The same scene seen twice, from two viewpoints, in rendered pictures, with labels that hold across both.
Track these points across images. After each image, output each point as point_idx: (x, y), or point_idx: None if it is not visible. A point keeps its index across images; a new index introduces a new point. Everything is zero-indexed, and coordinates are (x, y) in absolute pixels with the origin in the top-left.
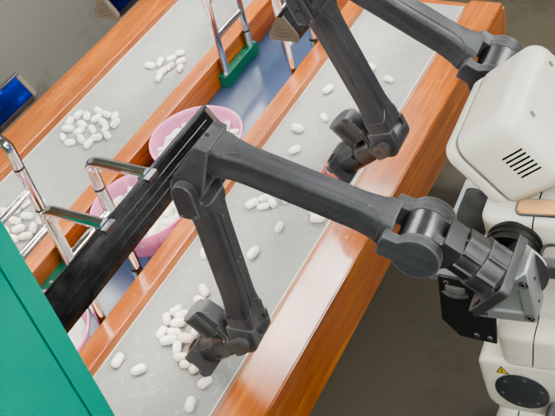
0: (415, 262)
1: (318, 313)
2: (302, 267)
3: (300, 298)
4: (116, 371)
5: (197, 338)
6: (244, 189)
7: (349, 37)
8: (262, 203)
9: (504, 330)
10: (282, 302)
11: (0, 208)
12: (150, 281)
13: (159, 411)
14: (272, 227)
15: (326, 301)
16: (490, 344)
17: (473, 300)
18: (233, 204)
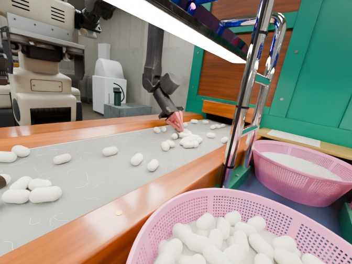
0: None
1: (108, 119)
2: (87, 137)
3: (110, 123)
4: None
5: (176, 107)
6: (2, 247)
7: None
8: (38, 181)
9: (68, 77)
10: (119, 130)
11: None
12: (209, 155)
13: (198, 129)
14: (65, 166)
15: (99, 119)
16: (67, 95)
17: (97, 29)
18: (65, 218)
